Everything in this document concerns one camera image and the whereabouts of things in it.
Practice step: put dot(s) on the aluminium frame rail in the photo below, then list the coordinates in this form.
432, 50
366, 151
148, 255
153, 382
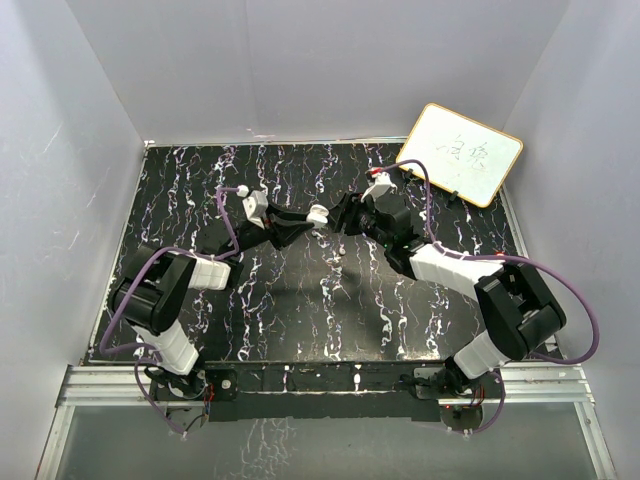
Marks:
327, 421

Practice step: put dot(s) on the yellow framed whiteboard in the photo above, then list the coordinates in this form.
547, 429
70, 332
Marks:
460, 155

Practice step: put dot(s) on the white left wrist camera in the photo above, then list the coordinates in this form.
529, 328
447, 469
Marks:
255, 204

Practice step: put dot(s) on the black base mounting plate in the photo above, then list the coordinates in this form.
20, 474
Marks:
336, 390

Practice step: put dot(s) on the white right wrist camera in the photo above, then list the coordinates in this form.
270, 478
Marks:
379, 184

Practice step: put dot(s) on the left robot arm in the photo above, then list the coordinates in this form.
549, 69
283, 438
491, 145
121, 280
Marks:
151, 292

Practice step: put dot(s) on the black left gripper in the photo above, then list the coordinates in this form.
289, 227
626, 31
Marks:
282, 227

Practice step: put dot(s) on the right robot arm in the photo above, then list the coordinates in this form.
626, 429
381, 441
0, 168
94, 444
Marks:
518, 309

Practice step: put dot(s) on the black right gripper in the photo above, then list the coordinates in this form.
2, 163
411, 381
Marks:
346, 212

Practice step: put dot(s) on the white round charging case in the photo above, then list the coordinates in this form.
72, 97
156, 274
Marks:
318, 216

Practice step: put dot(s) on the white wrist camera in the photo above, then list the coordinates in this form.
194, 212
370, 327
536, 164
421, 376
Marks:
255, 204
379, 184

